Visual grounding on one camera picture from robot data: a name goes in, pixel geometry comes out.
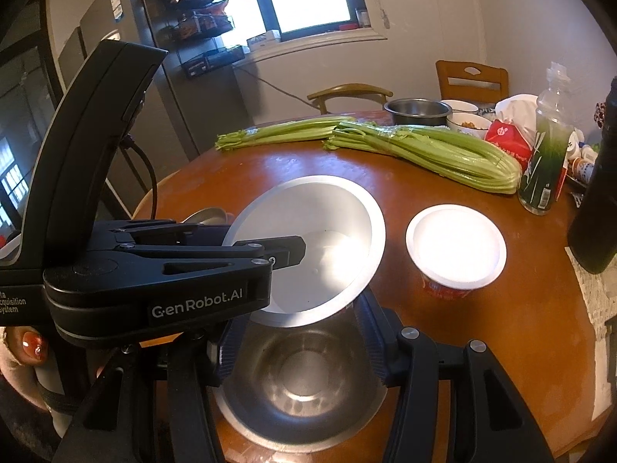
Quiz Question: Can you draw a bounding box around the dark glass door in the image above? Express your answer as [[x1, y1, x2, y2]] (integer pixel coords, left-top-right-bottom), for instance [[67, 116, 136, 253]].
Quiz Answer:
[[0, 0, 66, 252]]

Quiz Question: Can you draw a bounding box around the grey refrigerator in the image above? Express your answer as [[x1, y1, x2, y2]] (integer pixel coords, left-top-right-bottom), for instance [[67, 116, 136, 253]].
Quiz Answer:
[[58, 0, 244, 191]]

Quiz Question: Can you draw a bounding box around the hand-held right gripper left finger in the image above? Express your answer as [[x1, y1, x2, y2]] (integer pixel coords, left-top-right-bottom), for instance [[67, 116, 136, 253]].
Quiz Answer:
[[53, 316, 251, 463]]

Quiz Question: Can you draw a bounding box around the white box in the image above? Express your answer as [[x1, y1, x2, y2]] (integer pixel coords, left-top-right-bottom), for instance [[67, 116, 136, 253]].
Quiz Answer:
[[246, 30, 282, 52]]

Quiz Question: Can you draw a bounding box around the white bowl with red pattern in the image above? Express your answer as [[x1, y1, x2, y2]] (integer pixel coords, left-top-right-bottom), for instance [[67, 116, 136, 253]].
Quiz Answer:
[[222, 175, 387, 327]]

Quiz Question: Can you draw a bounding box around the dark curved wooden chair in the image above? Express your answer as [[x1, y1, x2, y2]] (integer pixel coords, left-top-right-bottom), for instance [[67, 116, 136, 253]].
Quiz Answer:
[[307, 83, 394, 116]]

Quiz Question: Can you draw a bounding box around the round steel plate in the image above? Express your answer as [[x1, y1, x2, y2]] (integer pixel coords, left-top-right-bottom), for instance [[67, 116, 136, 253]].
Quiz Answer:
[[182, 207, 235, 226]]

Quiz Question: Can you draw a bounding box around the black cable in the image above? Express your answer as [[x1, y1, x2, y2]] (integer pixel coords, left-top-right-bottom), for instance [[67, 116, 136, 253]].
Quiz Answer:
[[121, 134, 158, 219]]

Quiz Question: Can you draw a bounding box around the long celery bunch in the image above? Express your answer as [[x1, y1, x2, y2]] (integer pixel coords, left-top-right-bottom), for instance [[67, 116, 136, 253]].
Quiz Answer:
[[215, 116, 358, 153]]

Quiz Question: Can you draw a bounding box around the white pill bottle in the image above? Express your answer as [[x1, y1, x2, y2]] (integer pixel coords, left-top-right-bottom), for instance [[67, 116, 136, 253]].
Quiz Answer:
[[575, 147, 599, 185], [568, 130, 587, 161]]

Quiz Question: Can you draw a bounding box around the black wire rack with jars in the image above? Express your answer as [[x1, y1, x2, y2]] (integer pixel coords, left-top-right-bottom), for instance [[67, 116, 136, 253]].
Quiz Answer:
[[163, 0, 238, 43]]

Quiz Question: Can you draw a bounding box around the white window sill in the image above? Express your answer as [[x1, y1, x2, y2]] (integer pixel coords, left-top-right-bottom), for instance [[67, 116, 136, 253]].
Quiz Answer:
[[233, 26, 389, 66]]

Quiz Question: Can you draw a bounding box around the steel bowl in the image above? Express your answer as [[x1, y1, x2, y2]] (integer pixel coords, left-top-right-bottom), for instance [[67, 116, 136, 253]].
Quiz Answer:
[[212, 299, 389, 455]]

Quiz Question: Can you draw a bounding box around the green label plastic bottle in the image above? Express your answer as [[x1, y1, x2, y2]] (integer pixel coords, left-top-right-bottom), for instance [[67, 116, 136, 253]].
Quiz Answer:
[[518, 62, 575, 216]]

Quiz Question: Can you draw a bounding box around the person's left hand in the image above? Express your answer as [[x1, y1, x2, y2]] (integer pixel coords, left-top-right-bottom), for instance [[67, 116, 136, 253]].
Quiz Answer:
[[0, 325, 54, 412]]

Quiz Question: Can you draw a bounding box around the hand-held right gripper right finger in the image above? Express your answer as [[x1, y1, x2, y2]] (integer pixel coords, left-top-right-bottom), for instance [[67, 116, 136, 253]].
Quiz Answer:
[[354, 292, 555, 463]]

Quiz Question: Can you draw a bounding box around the white lidded cup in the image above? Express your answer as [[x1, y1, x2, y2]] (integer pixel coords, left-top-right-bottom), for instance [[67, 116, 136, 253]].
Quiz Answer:
[[405, 205, 508, 302]]

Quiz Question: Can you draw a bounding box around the black box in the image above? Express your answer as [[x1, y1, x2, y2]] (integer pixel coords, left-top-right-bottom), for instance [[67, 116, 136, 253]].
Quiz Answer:
[[180, 45, 245, 78]]

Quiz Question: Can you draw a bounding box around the steel pot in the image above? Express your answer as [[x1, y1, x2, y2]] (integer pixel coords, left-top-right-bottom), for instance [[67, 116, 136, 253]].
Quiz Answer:
[[383, 98, 453, 127]]

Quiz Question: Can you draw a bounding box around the white bowl with food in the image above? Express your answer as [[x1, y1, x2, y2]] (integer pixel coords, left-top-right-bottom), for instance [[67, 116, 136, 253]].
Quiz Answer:
[[446, 112, 492, 139]]

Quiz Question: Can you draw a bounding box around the thick celery bunch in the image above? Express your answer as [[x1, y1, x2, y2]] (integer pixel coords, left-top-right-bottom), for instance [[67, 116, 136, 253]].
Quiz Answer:
[[322, 122, 524, 196]]

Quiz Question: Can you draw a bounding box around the dark tall bottle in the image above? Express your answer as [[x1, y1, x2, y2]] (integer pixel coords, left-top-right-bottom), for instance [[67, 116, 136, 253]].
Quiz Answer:
[[567, 76, 617, 275]]

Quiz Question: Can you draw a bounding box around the empty white bowl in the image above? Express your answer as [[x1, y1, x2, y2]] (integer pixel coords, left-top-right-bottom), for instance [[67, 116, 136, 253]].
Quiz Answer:
[[440, 100, 481, 117]]

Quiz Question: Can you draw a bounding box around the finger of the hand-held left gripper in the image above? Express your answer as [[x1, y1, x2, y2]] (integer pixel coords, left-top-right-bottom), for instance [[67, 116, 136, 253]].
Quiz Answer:
[[72, 235, 307, 281], [93, 219, 233, 245]]

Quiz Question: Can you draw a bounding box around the thin wall cable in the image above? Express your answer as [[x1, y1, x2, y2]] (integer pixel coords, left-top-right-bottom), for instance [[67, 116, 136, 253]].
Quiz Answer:
[[233, 64, 315, 103]]

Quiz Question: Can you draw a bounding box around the red and white plastic bag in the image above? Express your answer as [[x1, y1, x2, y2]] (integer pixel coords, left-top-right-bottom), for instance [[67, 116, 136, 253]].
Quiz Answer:
[[484, 93, 541, 166]]

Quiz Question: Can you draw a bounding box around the square-backed wooden chair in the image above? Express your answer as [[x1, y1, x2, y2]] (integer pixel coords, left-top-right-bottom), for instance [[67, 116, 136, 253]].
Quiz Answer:
[[436, 60, 510, 107]]

